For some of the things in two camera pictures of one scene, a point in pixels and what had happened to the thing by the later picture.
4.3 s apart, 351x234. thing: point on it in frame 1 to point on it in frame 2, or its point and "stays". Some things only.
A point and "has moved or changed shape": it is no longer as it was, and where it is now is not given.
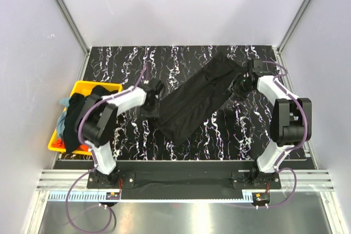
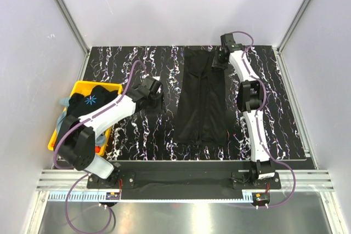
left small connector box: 112,195 stays
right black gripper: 244,76 to 215,63
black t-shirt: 184,104 has moved or changed shape
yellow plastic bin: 80,87 stays
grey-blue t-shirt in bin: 60,124 stays
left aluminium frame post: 67,13 stays
